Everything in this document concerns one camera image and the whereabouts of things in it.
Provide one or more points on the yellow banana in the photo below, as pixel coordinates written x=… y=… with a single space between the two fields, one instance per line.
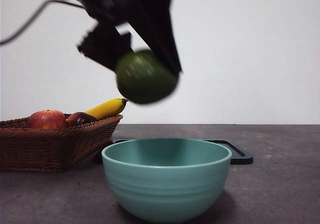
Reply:
x=107 y=107

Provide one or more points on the brown wicker basket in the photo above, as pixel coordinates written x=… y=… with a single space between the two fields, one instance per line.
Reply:
x=50 y=146

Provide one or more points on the red apple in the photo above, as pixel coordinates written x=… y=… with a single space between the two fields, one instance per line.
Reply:
x=47 y=119

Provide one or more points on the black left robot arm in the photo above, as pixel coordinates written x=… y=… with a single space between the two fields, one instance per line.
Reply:
x=120 y=1

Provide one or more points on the green avocado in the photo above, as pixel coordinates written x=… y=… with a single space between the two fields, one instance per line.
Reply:
x=146 y=77

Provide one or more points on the dark red plum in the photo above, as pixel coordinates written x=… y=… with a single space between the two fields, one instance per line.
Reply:
x=80 y=119

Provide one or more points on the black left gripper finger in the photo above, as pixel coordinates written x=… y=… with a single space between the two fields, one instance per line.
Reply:
x=102 y=46
x=162 y=36

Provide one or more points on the teal ribbed bowl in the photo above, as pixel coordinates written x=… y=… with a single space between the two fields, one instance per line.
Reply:
x=165 y=189

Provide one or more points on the black rectangular tray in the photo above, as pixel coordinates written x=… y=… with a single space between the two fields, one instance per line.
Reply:
x=240 y=157

